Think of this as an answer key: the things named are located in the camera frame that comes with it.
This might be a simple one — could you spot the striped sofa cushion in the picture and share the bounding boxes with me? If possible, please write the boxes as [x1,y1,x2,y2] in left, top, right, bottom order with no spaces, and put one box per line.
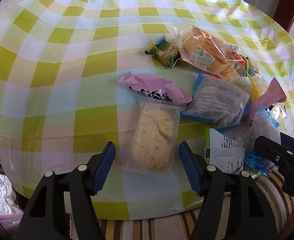
[98,167,294,239]

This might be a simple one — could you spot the blue sesame snack packet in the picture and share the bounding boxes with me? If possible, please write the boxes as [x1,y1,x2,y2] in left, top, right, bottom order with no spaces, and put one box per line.
[241,109,281,177]

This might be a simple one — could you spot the clear packet oat biscuit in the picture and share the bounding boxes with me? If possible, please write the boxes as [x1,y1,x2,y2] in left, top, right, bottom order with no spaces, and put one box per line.
[127,99,184,176]

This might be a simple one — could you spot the pink black snack packet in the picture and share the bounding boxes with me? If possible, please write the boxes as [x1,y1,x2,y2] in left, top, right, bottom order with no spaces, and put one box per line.
[240,77,286,132]

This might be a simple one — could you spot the green garlic pea packet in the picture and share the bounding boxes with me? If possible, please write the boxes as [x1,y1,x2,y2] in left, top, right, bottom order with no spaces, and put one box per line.
[144,35,181,69]

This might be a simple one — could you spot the green white snack packet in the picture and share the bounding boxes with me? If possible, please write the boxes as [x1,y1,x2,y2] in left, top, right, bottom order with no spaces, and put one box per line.
[204,128,246,174]

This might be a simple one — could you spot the orange sandwich bread packet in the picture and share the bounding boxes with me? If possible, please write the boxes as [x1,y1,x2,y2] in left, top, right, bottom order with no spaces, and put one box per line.
[172,22,246,82]

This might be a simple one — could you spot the green checkered tablecloth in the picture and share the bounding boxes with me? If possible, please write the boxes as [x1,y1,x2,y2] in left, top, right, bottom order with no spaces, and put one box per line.
[0,0,294,221]

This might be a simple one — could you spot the round bun yellow-edged packet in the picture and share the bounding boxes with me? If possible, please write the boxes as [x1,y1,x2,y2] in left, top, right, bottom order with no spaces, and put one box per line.
[232,69,269,103]

